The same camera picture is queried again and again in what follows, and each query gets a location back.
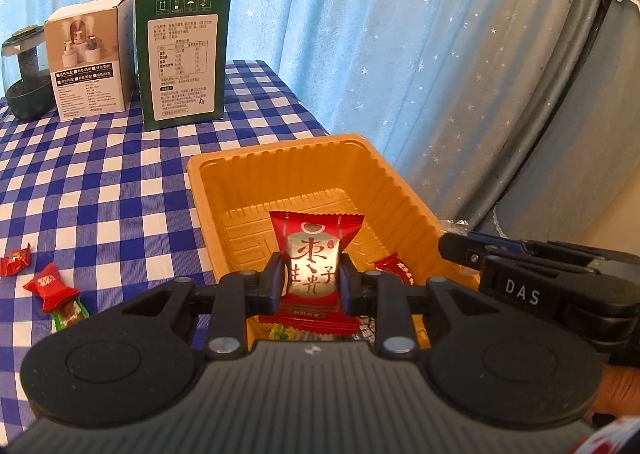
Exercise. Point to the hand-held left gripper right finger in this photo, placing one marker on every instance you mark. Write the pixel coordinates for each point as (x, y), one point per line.
(345, 285)

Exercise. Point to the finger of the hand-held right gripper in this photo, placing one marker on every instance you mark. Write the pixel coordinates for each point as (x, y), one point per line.
(465, 251)
(495, 242)

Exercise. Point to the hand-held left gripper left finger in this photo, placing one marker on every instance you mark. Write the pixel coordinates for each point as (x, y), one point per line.
(274, 280)

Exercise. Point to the brown candy clear wrapper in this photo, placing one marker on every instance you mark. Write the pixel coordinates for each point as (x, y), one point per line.
(452, 225)

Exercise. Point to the green yellow candy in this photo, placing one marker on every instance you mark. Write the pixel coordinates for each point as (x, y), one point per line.
(280, 332)

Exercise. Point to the red printed candy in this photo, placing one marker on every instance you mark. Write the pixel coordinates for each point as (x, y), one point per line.
(395, 268)

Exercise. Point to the red snack packet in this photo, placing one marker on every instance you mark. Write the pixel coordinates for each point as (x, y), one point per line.
(312, 239)

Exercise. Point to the orange plastic tray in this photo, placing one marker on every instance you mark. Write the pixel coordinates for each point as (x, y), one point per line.
(225, 184)

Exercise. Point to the red twisted candy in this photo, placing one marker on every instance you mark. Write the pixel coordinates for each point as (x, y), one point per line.
(50, 284)

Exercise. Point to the small red candy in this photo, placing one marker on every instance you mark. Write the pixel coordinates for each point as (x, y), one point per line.
(15, 260)

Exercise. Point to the person's right hand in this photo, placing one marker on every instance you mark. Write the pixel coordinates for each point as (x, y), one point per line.
(620, 394)

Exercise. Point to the grey lace-trimmed cloth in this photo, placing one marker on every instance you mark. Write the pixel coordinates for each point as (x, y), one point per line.
(600, 133)

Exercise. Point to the grey curtain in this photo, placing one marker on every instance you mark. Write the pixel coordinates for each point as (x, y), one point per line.
(525, 83)

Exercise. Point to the green cardboard box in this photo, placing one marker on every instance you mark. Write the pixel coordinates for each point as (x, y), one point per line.
(180, 58)

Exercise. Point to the blue star curtain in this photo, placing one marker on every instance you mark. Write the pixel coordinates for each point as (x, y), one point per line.
(350, 33)

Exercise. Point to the white cardboard box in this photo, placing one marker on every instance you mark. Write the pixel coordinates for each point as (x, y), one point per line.
(85, 83)

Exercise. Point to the dark glass jar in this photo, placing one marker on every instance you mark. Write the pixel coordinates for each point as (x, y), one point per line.
(30, 99)

